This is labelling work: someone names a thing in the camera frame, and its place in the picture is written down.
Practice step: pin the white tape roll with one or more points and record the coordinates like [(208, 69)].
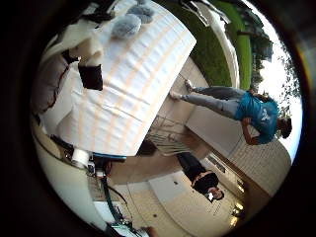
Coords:
[(80, 157)]

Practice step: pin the metal stair railing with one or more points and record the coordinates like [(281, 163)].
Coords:
[(166, 135)]

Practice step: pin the person in blue shirt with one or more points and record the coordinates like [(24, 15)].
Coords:
[(250, 112)]

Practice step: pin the white striped tablecloth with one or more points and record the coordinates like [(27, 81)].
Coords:
[(131, 89)]

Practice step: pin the person in black clothes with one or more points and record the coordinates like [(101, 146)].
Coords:
[(202, 176)]

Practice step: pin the grey elephant plush toy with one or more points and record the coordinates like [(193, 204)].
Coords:
[(130, 23)]

